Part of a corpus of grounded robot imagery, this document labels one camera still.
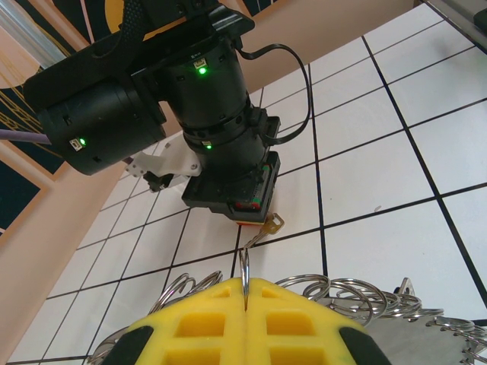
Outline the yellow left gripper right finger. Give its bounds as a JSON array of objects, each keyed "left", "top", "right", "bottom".
[{"left": 246, "top": 276, "right": 390, "bottom": 365}]

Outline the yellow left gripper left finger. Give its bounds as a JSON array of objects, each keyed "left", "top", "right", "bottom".
[{"left": 97, "top": 276, "right": 247, "bottom": 365}]

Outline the key with clear yellow cap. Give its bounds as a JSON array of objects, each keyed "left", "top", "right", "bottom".
[{"left": 242, "top": 211, "right": 286, "bottom": 251}]

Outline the pile of metal key rings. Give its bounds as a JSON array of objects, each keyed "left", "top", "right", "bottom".
[{"left": 319, "top": 276, "right": 487, "bottom": 365}]

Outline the thin black cable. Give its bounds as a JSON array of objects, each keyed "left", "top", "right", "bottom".
[{"left": 236, "top": 43, "right": 314, "bottom": 146}]

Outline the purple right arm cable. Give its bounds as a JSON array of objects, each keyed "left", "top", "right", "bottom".
[{"left": 0, "top": 128, "right": 134, "bottom": 170}]

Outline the aluminium frame post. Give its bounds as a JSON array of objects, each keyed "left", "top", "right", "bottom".
[{"left": 0, "top": 7, "right": 65, "bottom": 71}]

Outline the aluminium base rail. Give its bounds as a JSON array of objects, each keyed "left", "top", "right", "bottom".
[{"left": 424, "top": 0, "right": 487, "bottom": 52}]

